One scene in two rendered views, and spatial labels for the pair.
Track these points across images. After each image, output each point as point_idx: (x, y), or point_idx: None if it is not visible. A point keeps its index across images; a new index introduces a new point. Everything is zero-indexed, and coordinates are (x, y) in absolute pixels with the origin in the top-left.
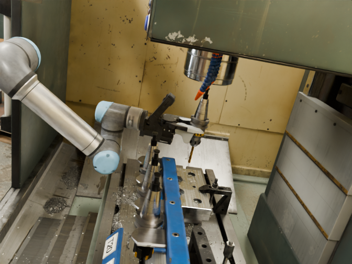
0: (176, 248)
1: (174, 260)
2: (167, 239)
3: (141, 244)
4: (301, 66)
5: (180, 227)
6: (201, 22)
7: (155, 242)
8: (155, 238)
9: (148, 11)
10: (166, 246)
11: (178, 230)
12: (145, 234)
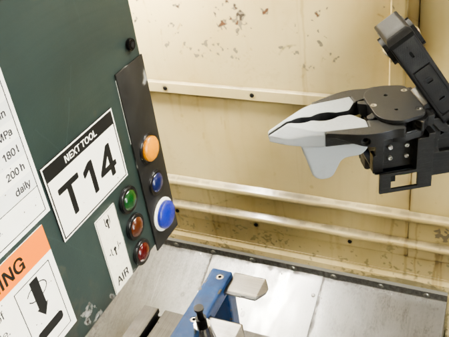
0: (205, 302)
1: (216, 289)
2: (206, 317)
3: (237, 323)
4: None
5: (180, 328)
6: None
7: (220, 321)
8: (218, 326)
9: (142, 222)
10: (210, 316)
11: (186, 323)
12: (226, 333)
